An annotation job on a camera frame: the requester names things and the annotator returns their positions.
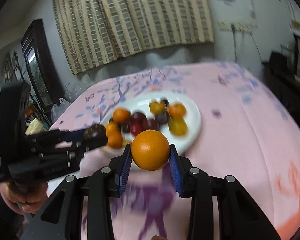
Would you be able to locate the large orange mandarin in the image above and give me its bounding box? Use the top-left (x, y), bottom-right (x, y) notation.
top-left (112, 108), bottom-right (131, 125)

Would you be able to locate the dark cherry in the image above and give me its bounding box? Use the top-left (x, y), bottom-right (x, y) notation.
top-left (160, 99), bottom-right (169, 107)

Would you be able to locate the dark water chestnut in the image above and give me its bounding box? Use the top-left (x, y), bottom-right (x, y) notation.
top-left (121, 124), bottom-right (130, 134)
top-left (83, 124), bottom-right (108, 144)

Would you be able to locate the left hand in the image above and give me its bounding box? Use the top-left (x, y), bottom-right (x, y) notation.
top-left (0, 182), bottom-right (48, 215)

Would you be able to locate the plastic sauce jar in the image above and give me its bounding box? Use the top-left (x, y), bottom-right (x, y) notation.
top-left (25, 118), bottom-right (47, 135)

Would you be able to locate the dark water chestnut back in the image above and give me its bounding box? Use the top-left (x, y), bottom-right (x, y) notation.
top-left (83, 124), bottom-right (108, 144)

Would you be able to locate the orange mandarin far left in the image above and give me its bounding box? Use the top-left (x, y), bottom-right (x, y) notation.
top-left (106, 130), bottom-right (123, 150)

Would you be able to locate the clear plastic bag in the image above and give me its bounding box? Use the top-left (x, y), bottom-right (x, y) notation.
top-left (51, 81), bottom-right (90, 124)

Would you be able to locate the small orange mandarin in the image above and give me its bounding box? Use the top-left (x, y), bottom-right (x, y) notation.
top-left (105, 122), bottom-right (120, 134)

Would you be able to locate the dark framed picture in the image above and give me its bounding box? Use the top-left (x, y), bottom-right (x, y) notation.
top-left (20, 18), bottom-right (65, 111)

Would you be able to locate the red cherry tomato front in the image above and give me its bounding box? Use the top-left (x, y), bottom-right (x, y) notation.
top-left (129, 122), bottom-right (143, 137)

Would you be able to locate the dark red plum left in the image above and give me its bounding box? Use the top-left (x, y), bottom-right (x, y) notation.
top-left (130, 112), bottom-right (147, 124)

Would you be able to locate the dark red plum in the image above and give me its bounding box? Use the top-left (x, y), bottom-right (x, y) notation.
top-left (130, 112), bottom-right (147, 124)
top-left (142, 119), bottom-right (160, 131)

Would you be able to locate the orange mandarin right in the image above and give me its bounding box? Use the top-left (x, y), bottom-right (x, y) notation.
top-left (131, 130), bottom-right (170, 171)

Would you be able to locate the white oval plate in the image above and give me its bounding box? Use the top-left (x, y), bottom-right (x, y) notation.
top-left (101, 91), bottom-right (202, 154)

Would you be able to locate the dark red plum right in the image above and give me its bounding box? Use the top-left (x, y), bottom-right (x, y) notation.
top-left (142, 119), bottom-right (160, 131)

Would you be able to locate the yellow orange kumquat front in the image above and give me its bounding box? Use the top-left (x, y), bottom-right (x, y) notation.
top-left (149, 101), bottom-right (166, 115)

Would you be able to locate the dark mangosteen centre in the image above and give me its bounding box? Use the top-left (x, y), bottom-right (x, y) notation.
top-left (155, 111), bottom-right (170, 125)

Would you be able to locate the yellow green citrus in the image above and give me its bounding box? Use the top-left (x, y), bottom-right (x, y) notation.
top-left (168, 118), bottom-right (188, 137)

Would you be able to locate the orange mandarin centre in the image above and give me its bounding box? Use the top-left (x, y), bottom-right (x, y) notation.
top-left (168, 103), bottom-right (187, 119)

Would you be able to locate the striped beige curtain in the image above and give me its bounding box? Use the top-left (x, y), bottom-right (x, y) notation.
top-left (52, 0), bottom-right (214, 74)

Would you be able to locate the black metal shelf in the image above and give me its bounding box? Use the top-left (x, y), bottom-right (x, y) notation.
top-left (262, 34), bottom-right (300, 111)

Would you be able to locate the wall power strip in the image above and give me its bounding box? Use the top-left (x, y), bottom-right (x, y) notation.
top-left (217, 21), bottom-right (257, 33)

